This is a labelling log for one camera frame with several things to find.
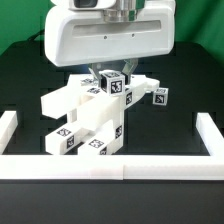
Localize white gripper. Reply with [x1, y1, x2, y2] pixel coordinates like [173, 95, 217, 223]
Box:
[44, 0, 176, 86]

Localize white chair back frame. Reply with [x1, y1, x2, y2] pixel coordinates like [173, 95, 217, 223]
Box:
[41, 74, 160, 131]

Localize white U-shaped fence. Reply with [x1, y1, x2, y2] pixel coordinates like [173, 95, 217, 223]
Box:
[0, 113, 224, 180]

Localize black cable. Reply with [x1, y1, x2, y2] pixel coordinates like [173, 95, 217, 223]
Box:
[27, 29, 48, 42]

